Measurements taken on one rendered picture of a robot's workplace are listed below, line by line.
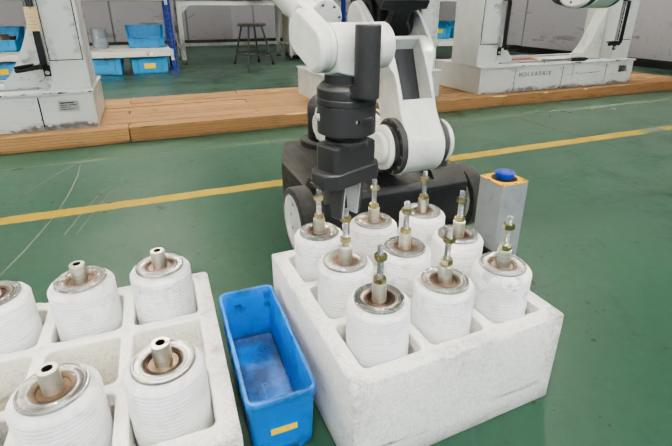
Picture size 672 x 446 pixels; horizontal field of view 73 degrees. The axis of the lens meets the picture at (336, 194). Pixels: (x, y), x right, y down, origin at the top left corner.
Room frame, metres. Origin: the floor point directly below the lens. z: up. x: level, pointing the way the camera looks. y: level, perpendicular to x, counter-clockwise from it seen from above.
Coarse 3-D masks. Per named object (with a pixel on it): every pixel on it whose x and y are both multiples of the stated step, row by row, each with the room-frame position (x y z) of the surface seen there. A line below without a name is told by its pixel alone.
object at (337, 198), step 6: (330, 192) 0.66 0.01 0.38; (336, 192) 0.65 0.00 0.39; (342, 192) 0.64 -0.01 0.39; (330, 198) 0.66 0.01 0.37; (336, 198) 0.65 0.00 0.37; (342, 198) 0.64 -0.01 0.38; (330, 204) 0.66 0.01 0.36; (336, 204) 0.65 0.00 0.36; (342, 204) 0.64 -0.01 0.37; (336, 210) 0.65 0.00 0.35; (342, 210) 0.65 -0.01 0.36; (336, 216) 0.65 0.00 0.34; (342, 216) 0.65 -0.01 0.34
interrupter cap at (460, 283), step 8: (424, 272) 0.63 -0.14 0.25; (432, 272) 0.63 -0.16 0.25; (456, 272) 0.63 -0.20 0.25; (424, 280) 0.60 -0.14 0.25; (432, 280) 0.61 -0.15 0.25; (456, 280) 0.61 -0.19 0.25; (464, 280) 0.60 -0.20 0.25; (432, 288) 0.58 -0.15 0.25; (440, 288) 0.58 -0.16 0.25; (448, 288) 0.58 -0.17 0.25; (456, 288) 0.58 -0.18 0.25; (464, 288) 0.58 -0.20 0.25
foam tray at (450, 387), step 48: (288, 288) 0.71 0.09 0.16; (336, 336) 0.56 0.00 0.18; (480, 336) 0.56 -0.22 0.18; (528, 336) 0.59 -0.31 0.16; (336, 384) 0.51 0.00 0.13; (384, 384) 0.48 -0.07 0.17; (432, 384) 0.51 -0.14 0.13; (480, 384) 0.55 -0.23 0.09; (528, 384) 0.60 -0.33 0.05; (336, 432) 0.51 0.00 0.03; (384, 432) 0.48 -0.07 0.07; (432, 432) 0.52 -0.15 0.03
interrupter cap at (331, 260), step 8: (328, 256) 0.68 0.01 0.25; (336, 256) 0.68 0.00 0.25; (352, 256) 0.68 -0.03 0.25; (360, 256) 0.68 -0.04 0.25; (328, 264) 0.65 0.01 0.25; (336, 264) 0.65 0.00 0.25; (344, 264) 0.66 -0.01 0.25; (352, 264) 0.66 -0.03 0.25; (360, 264) 0.65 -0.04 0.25; (344, 272) 0.63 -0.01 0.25; (352, 272) 0.63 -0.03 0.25
